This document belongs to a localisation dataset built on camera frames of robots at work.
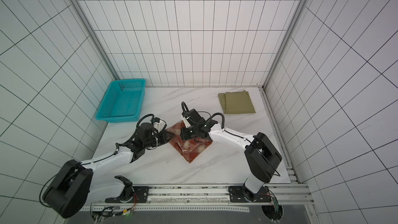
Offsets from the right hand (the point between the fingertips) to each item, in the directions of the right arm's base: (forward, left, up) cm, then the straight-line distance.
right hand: (180, 134), depth 83 cm
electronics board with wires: (-34, +32, -11) cm, 48 cm away
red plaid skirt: (-5, -6, -8) cm, 11 cm away
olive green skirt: (+30, -38, -9) cm, 49 cm away
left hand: (-1, +4, -3) cm, 5 cm away
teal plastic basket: (+31, +46, -8) cm, 56 cm away
